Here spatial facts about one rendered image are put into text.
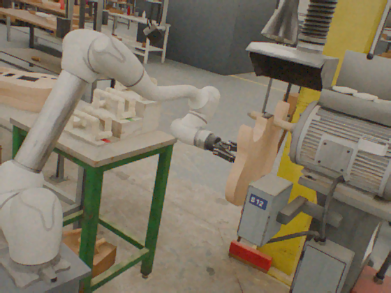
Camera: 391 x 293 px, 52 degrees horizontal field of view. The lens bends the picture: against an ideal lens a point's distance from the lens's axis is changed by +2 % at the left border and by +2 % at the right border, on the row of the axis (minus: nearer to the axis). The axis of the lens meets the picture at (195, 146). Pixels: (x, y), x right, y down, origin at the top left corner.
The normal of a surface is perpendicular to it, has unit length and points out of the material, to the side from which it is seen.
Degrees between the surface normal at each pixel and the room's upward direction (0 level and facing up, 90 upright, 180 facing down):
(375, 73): 90
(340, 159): 90
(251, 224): 90
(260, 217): 90
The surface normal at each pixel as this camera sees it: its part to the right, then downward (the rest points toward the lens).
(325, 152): -0.57, 0.19
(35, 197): 0.25, -0.88
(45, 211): 0.72, -0.07
